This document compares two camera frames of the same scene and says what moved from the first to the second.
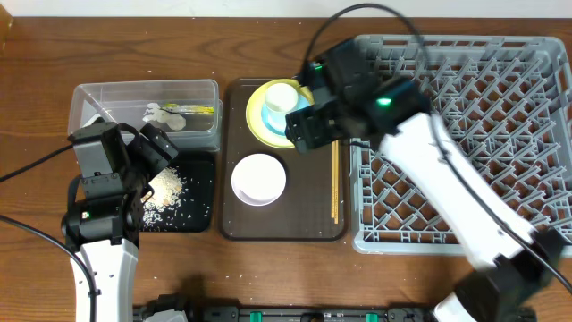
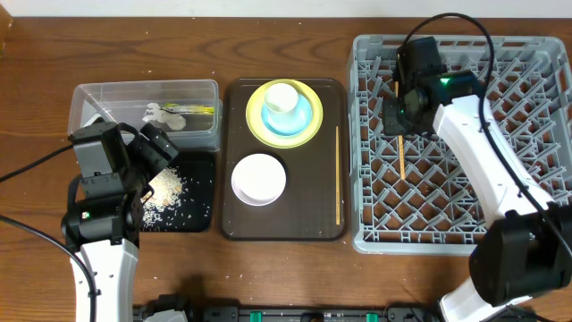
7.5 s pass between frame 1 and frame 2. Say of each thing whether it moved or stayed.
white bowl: stayed
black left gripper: stayed
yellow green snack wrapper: stayed
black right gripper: moved
